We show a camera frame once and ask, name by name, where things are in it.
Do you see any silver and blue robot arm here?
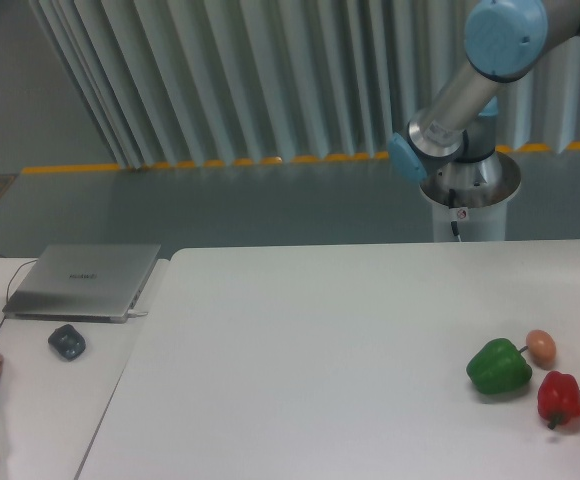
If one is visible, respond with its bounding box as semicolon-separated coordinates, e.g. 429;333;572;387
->
387;1;580;183

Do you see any silver closed laptop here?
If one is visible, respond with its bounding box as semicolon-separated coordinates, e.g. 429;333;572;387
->
3;244;161;323

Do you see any white usb plug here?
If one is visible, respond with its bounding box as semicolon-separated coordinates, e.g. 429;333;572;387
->
127;310;149;318

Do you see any white pleated curtain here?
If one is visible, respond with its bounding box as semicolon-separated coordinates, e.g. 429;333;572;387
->
27;0;580;170

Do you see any green bell pepper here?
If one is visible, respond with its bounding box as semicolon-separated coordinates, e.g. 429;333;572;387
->
466;338;533;395

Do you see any brown egg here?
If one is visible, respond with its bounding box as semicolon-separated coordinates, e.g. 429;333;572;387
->
526;330;557;366

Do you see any red bell pepper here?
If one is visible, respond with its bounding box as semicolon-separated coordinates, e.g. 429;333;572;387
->
537;371;580;430

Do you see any grey mouse cable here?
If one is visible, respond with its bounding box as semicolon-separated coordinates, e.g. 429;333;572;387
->
0;254;39;350

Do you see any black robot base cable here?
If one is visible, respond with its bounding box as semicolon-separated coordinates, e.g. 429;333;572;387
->
447;187;465;243

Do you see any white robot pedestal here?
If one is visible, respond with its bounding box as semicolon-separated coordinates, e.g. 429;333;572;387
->
420;152;521;242

